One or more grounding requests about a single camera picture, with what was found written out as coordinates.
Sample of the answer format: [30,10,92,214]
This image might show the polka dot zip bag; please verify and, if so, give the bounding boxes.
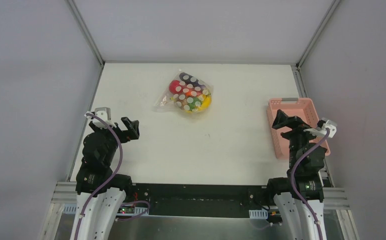
[154,70,213,114]

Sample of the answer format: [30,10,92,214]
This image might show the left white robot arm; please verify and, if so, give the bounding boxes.
[70,116,140,240]

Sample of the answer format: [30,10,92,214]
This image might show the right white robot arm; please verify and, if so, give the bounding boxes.
[264,109,336,240]

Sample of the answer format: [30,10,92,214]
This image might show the pink plastic basket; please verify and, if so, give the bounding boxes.
[266,97,331,160]

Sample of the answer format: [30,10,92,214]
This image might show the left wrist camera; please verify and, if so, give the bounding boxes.
[84,107,116,129]

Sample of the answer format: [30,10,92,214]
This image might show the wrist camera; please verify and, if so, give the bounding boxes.
[84,107,116,129]
[304,117,337,138]

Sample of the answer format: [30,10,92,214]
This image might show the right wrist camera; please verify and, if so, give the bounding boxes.
[304,117,337,138]

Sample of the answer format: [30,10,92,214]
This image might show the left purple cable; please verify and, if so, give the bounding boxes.
[73,113,151,240]

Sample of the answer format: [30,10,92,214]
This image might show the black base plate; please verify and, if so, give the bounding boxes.
[101,182,298,220]

